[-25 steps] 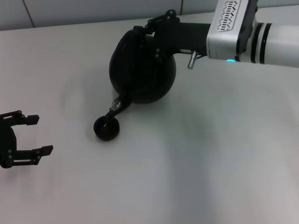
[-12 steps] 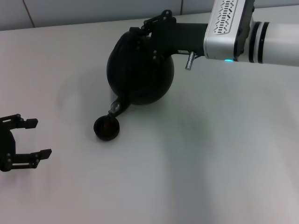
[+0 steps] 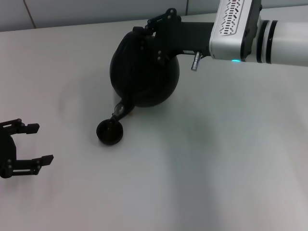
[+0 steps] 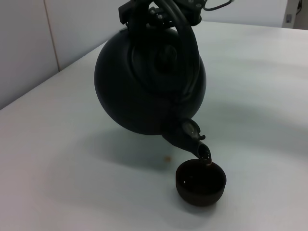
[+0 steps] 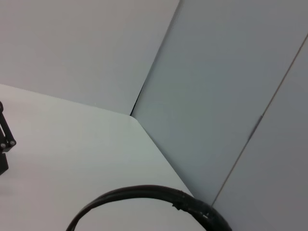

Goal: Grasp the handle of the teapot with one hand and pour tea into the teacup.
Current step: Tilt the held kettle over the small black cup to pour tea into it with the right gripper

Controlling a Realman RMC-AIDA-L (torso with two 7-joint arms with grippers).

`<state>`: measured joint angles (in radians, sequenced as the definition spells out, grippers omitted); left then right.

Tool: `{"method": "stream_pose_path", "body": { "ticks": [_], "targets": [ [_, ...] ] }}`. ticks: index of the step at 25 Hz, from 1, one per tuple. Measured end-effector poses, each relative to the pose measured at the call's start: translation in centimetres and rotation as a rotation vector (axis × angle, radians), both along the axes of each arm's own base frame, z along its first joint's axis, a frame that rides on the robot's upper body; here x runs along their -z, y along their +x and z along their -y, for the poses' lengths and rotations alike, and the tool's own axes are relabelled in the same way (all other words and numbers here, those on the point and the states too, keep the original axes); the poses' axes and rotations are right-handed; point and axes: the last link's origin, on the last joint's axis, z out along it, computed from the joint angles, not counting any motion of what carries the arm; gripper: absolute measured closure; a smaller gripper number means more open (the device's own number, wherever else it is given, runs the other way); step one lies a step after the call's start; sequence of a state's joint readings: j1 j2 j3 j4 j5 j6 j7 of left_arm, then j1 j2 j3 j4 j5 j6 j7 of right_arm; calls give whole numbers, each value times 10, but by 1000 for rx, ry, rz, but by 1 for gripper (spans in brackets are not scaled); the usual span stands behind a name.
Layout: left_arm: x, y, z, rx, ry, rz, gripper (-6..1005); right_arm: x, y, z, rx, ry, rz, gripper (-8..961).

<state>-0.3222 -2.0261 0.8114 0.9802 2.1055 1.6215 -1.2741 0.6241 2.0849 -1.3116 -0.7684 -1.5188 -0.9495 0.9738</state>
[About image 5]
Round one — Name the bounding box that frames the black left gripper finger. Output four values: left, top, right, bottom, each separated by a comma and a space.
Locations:
0, 101, 17, 176

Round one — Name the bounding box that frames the black round teapot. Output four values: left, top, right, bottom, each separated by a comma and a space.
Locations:
65, 184, 233, 231

